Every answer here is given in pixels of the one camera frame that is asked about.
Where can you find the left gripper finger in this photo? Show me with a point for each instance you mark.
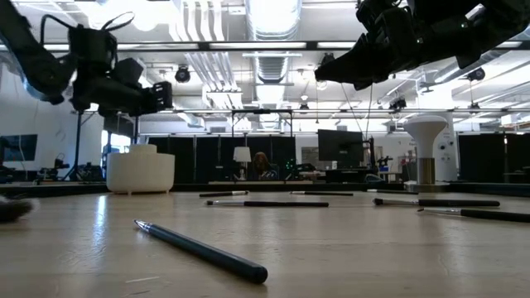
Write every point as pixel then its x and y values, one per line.
pixel 156 97
pixel 167 96

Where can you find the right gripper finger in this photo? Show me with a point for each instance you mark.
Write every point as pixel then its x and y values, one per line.
pixel 352 58
pixel 360 80

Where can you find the black fan makeup brush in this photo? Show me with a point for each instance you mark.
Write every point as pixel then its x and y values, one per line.
pixel 12 209

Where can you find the dark blue pen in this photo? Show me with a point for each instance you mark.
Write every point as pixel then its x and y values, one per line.
pixel 198 250

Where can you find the black background robot arm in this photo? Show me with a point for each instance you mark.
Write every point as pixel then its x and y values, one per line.
pixel 51 167

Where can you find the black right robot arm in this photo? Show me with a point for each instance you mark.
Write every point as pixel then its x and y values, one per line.
pixel 476 25

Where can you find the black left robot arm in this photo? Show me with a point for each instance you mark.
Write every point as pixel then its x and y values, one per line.
pixel 25 49

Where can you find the black ceiling spotlight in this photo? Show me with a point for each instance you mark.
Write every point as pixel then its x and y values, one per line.
pixel 476 74
pixel 182 74

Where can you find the black overhead beam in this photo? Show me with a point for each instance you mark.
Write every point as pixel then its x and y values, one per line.
pixel 186 45

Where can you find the black tripod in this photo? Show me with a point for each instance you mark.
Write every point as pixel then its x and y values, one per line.
pixel 78 145

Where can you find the black partition panels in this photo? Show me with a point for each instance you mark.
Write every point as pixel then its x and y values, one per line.
pixel 186 159
pixel 480 157

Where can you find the black computer monitor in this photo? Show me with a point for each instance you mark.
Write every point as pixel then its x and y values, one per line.
pixel 340 145

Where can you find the cream round divided container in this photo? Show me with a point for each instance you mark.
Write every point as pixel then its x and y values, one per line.
pixel 141 171

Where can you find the white mushroom lamp metal base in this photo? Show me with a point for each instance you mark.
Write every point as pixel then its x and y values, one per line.
pixel 425 132

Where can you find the white shade table lamp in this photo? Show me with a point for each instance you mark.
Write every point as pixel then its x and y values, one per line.
pixel 242 154

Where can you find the person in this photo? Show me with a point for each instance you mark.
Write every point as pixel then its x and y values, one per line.
pixel 261 165

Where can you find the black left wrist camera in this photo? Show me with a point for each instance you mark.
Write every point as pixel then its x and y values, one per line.
pixel 128 71

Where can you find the silver ceiling duct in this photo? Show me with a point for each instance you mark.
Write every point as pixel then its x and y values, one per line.
pixel 273 25

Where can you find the black aluminium table frame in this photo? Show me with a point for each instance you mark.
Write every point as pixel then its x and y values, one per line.
pixel 62 188

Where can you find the dark wall screen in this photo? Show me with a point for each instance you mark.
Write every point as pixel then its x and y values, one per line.
pixel 18 147

